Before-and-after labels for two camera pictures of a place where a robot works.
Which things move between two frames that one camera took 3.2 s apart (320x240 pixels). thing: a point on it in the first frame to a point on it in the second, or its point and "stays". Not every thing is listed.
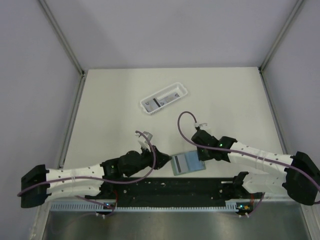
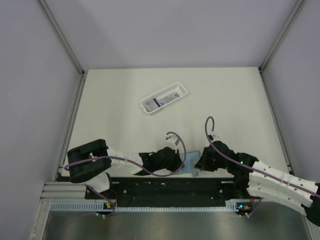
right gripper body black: (204, 155) to (209, 163)
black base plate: (172, 190) stays
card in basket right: (169, 99) stays
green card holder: (186, 163) stays
